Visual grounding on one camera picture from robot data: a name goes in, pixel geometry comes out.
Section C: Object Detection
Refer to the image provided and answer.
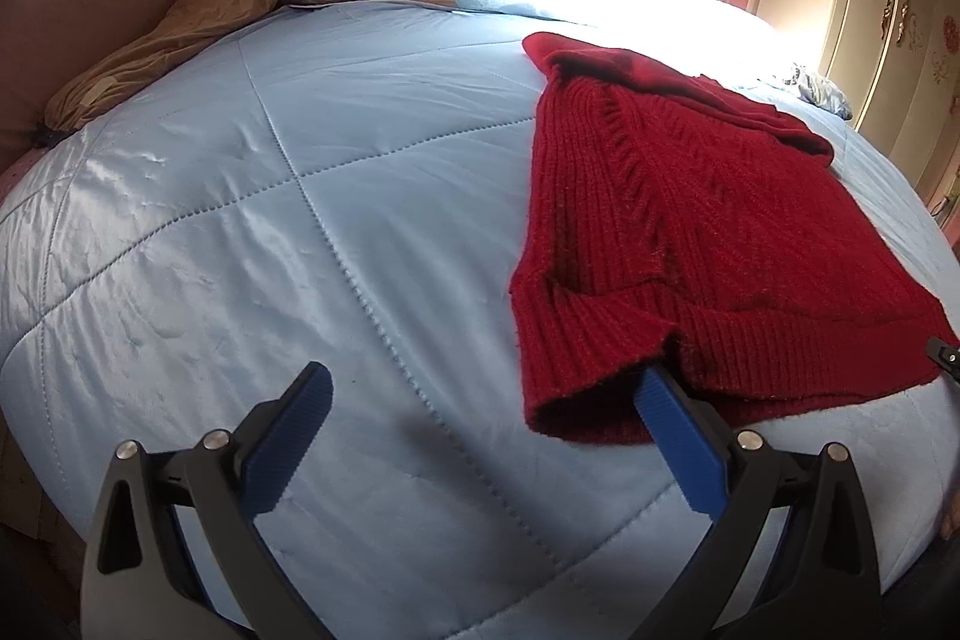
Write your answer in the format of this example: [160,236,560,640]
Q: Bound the light blue quilted bedspread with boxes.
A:
[0,1,960,640]

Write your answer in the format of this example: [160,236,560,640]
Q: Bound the person right hand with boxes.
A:
[939,492,960,541]

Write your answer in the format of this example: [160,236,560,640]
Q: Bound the red knit sweater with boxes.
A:
[509,32,953,445]

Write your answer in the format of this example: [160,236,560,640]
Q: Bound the cream ornate wardrobe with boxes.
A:
[827,0,958,185]

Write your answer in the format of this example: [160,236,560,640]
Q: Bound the tan crumpled cloth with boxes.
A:
[43,0,280,135]

